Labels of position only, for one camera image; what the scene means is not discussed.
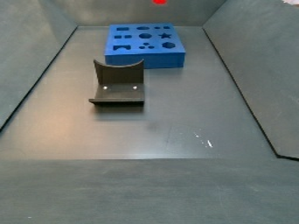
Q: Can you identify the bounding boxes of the black curved holder bracket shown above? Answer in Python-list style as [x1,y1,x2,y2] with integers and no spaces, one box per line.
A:
[88,60,145,105]

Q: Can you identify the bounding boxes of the blue shape sorter block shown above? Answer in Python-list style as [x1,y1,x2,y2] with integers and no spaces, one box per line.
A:
[104,23,185,69]

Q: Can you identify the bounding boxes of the red round light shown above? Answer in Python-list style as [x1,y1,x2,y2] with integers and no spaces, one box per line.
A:
[152,0,167,4]

